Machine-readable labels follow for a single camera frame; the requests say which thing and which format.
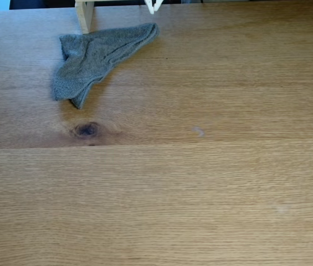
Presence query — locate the dark background furniture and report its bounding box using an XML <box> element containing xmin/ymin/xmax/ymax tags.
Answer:
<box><xmin>9</xmin><ymin>0</ymin><xmax>183</xmax><ymax>11</ymax></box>

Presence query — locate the grey terry sock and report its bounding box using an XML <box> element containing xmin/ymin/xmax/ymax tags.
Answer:
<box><xmin>52</xmin><ymin>22</ymin><xmax>160</xmax><ymax>110</ymax></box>

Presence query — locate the light wooden stand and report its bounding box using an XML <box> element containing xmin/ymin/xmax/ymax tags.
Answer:
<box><xmin>74</xmin><ymin>0</ymin><xmax>146</xmax><ymax>36</ymax></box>

